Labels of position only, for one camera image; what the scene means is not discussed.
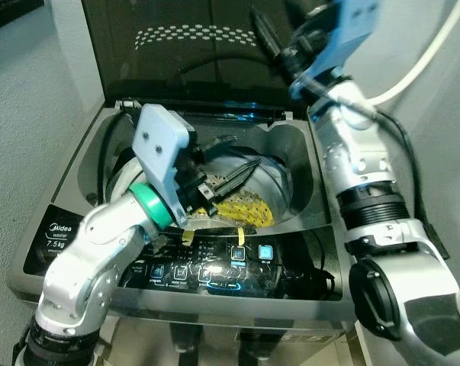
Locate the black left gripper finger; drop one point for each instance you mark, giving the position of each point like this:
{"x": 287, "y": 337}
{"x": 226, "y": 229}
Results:
{"x": 220, "y": 146}
{"x": 237, "y": 178}

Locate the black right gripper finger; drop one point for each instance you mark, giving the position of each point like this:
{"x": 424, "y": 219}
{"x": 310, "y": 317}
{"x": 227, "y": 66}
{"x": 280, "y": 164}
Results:
{"x": 265, "y": 36}

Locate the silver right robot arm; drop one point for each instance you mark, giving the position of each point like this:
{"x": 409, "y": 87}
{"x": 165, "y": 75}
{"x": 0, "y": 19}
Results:
{"x": 413, "y": 267}

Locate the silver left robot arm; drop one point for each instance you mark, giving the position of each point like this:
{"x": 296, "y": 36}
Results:
{"x": 85, "y": 259}

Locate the silver top-load washing machine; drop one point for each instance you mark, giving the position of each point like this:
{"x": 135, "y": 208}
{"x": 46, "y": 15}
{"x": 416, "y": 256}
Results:
{"x": 62, "y": 229}

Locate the yellow patterned cloth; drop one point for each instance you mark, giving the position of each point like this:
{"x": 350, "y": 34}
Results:
{"x": 249, "y": 212}

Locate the steel washer drum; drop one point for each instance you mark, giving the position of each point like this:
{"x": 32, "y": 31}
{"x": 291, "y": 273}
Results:
{"x": 279, "y": 179}

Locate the short yellow tape piece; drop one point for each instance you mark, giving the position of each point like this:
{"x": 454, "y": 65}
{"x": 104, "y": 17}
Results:
{"x": 188, "y": 237}

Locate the dark translucent washer lid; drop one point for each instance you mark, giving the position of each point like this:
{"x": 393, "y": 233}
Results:
{"x": 176, "y": 72}

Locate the black washer control panel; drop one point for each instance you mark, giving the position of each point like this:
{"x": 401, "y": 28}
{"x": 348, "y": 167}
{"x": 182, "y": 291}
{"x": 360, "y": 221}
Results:
{"x": 291, "y": 259}

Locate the black left robot leg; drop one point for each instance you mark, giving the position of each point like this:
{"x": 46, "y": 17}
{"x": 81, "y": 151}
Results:
{"x": 188, "y": 343}

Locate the black robot leg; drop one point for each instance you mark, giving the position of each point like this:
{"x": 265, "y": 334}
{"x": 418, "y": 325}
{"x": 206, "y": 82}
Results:
{"x": 188, "y": 343}
{"x": 256, "y": 352}

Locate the black right robot leg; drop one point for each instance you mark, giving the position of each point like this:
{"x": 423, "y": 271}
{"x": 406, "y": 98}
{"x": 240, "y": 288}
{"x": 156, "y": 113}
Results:
{"x": 256, "y": 352}

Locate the pale blue left wrist camera mount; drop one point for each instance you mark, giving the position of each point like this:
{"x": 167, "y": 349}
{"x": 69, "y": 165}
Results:
{"x": 157, "y": 141}

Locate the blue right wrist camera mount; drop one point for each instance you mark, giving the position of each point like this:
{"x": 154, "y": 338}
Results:
{"x": 359, "y": 30}

